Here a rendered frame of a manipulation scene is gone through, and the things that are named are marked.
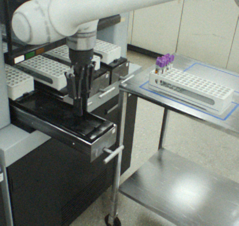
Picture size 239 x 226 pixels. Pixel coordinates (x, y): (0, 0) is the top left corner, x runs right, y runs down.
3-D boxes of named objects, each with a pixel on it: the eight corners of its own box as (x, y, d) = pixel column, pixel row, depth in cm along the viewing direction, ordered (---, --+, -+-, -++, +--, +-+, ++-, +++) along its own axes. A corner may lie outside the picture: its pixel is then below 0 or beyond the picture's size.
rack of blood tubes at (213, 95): (147, 86, 136) (149, 72, 133) (160, 78, 143) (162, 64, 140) (220, 115, 122) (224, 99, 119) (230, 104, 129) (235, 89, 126)
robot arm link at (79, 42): (59, 28, 103) (59, 47, 106) (83, 36, 99) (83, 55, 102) (79, 21, 110) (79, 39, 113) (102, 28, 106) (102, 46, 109)
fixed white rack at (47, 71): (4, 69, 144) (2, 55, 141) (23, 62, 152) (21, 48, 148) (59, 93, 131) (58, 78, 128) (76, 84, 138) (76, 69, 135)
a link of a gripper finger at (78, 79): (85, 66, 109) (82, 67, 108) (81, 99, 114) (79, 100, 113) (75, 62, 111) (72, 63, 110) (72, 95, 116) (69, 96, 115)
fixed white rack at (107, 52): (56, 48, 166) (55, 36, 163) (70, 43, 174) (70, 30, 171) (107, 67, 153) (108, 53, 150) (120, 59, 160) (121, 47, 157)
